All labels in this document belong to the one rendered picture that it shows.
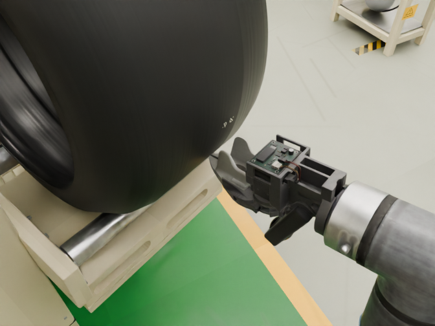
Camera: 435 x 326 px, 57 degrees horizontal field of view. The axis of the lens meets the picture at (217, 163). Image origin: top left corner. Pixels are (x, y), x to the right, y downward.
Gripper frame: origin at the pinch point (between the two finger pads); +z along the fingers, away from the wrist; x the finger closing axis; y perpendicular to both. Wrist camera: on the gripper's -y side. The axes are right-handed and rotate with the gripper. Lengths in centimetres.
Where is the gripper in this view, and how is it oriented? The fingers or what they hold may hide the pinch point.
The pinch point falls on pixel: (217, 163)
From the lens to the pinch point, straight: 61.8
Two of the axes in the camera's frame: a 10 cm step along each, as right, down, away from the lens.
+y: -0.9, -7.4, -6.7
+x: -6.4, 5.5, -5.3
